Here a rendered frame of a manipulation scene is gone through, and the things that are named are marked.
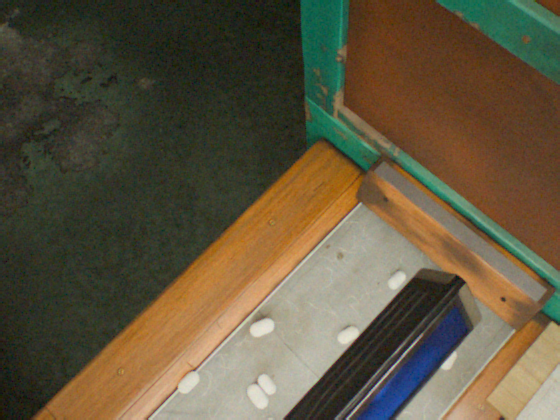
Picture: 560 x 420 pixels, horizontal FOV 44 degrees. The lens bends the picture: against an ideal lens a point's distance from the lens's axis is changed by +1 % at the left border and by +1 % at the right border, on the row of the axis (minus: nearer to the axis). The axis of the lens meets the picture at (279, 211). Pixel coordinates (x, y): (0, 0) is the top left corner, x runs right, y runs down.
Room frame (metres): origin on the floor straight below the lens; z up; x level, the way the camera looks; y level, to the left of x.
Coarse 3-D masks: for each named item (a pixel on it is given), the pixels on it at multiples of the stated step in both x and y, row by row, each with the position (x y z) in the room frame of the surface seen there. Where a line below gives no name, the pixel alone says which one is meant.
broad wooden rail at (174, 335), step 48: (288, 192) 0.43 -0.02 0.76; (336, 192) 0.42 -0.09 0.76; (240, 240) 0.36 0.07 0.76; (288, 240) 0.35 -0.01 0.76; (192, 288) 0.30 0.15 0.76; (240, 288) 0.29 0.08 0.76; (144, 336) 0.24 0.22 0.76; (192, 336) 0.22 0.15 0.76; (96, 384) 0.18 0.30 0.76; (144, 384) 0.17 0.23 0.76
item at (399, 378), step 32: (416, 288) 0.17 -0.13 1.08; (448, 288) 0.15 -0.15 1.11; (384, 320) 0.14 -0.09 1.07; (416, 320) 0.13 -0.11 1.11; (448, 320) 0.13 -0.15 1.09; (480, 320) 0.13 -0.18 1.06; (352, 352) 0.12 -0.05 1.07; (384, 352) 0.10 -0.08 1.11; (416, 352) 0.10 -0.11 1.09; (448, 352) 0.10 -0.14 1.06; (320, 384) 0.09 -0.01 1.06; (352, 384) 0.08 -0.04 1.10; (384, 384) 0.08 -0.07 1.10; (416, 384) 0.08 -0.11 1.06; (288, 416) 0.07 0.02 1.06; (320, 416) 0.06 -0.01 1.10; (352, 416) 0.05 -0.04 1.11; (384, 416) 0.05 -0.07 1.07
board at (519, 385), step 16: (544, 336) 0.15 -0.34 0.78; (528, 352) 0.13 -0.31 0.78; (544, 352) 0.13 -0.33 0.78; (512, 368) 0.11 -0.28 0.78; (528, 368) 0.11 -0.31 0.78; (544, 368) 0.10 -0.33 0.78; (512, 384) 0.09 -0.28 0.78; (528, 384) 0.09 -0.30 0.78; (496, 400) 0.07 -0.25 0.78; (512, 400) 0.07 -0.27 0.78; (528, 400) 0.07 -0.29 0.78; (512, 416) 0.05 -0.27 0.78
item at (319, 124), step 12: (312, 108) 0.54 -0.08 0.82; (312, 120) 0.54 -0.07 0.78; (324, 120) 0.52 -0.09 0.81; (336, 120) 0.50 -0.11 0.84; (312, 132) 0.54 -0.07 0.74; (324, 132) 0.52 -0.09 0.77; (336, 132) 0.50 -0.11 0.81; (348, 132) 0.48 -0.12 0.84; (312, 144) 0.54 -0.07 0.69; (336, 144) 0.50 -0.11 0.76; (348, 144) 0.48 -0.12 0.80; (360, 144) 0.46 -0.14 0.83; (348, 156) 0.48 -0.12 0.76; (360, 156) 0.46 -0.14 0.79; (372, 156) 0.44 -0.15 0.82; (552, 300) 0.19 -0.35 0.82; (552, 312) 0.18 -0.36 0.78
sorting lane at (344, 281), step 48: (336, 240) 0.35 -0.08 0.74; (384, 240) 0.33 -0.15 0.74; (288, 288) 0.28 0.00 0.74; (336, 288) 0.27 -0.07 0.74; (384, 288) 0.26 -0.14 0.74; (240, 336) 0.22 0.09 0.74; (288, 336) 0.21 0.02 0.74; (336, 336) 0.20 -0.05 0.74; (480, 336) 0.17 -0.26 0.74; (240, 384) 0.15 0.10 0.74; (288, 384) 0.14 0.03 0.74; (432, 384) 0.11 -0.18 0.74
